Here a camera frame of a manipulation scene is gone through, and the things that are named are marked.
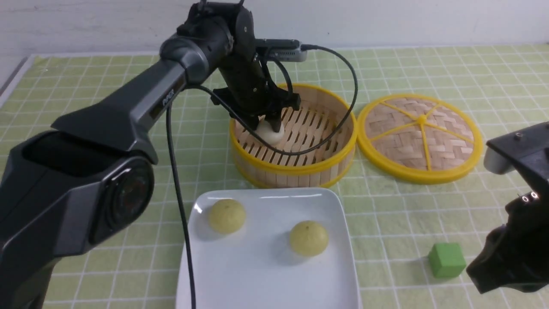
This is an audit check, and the yellow steamed bun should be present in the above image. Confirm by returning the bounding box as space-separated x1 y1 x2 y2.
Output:
290 220 330 258
208 198 247 235

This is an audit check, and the bamboo steamer lid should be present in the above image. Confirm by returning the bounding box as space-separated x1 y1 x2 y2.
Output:
357 94 483 185

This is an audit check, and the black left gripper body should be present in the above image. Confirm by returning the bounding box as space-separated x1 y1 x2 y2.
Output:
210 4 301 123

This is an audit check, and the white grey steamed bun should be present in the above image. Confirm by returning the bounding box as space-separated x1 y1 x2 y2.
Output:
255 121 285 146

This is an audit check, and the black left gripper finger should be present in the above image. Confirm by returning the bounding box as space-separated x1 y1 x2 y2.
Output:
267 113 282 133
245 115 260 131

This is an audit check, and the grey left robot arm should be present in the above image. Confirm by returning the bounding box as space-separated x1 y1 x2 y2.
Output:
0 0 306 309

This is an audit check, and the yellow rimmed bamboo steamer basket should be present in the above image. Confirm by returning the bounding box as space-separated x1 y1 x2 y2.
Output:
229 84 357 188

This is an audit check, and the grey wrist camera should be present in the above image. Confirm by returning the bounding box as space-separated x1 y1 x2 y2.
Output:
255 39 308 63

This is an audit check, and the green cube block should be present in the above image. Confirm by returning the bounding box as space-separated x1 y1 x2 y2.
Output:
428 242 467 279

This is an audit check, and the black cable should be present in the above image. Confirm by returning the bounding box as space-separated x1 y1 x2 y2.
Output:
166 44 359 309

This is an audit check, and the yellow steamed bun right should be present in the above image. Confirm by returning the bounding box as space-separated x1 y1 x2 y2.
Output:
290 220 330 258

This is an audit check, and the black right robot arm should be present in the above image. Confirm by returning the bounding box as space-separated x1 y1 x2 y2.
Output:
465 122 549 294

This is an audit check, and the yellow steamed bun left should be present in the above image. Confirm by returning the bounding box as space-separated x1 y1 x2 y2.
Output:
208 198 247 235

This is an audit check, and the white square plate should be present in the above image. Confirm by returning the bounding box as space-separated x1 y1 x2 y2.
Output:
188 188 362 309

